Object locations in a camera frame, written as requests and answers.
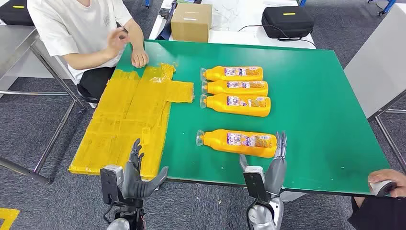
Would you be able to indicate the white table foot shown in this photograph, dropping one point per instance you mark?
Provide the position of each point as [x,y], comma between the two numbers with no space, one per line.
[291,196]

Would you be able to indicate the blue metal frame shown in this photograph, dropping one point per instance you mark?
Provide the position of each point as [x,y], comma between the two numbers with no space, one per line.
[388,6]

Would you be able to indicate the black smartphone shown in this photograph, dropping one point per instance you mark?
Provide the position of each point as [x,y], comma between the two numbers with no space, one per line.
[163,12]

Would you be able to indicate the brown cardboard box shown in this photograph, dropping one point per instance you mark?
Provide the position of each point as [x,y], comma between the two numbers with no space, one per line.
[192,25]

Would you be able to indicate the person's hand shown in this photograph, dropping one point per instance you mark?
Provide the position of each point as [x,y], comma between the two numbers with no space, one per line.
[387,175]

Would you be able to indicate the black stool seat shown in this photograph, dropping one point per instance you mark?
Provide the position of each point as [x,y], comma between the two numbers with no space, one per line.
[83,96]

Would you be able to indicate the black zippered carry case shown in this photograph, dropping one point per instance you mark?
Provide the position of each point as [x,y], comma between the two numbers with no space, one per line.
[285,23]
[16,14]

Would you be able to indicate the yellow taped cardboard mat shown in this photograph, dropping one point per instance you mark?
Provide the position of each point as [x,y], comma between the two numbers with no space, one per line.
[127,111]

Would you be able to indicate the white table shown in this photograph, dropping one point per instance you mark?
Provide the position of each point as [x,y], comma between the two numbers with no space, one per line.
[241,36]

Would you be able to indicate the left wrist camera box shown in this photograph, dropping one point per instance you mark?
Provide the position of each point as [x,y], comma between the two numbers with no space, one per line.
[111,181]

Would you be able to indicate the grey table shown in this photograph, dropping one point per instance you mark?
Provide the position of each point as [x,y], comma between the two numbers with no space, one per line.
[377,63]

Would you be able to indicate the person's left forearm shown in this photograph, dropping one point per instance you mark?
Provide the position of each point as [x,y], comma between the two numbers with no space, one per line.
[135,36]

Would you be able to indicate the person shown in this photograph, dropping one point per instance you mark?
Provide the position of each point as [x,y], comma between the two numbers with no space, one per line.
[377,216]
[69,28]

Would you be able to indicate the orange detergent bottle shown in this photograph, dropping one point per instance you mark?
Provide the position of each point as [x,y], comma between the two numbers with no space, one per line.
[222,143]
[219,89]
[222,106]
[215,74]

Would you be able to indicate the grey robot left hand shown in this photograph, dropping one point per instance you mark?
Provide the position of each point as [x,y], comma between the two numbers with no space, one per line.
[134,184]

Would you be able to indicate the grey handheld device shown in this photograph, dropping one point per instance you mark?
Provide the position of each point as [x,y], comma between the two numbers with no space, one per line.
[382,189]

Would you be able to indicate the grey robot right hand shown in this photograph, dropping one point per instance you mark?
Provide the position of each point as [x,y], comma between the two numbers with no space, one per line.
[276,174]

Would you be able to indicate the person's right hand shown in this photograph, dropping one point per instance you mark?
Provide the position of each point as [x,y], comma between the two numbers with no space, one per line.
[117,41]

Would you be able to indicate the metal table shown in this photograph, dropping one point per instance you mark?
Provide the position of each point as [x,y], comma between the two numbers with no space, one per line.
[12,47]

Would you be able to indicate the person's left hand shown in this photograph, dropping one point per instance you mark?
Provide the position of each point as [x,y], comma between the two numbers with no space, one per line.
[139,58]

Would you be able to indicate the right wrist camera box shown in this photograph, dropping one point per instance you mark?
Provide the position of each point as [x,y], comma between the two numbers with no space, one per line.
[255,184]

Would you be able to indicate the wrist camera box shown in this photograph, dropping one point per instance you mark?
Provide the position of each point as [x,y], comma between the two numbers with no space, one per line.
[111,181]
[255,184]

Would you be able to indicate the person's right forearm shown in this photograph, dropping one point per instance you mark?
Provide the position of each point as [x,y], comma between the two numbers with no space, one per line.
[85,60]

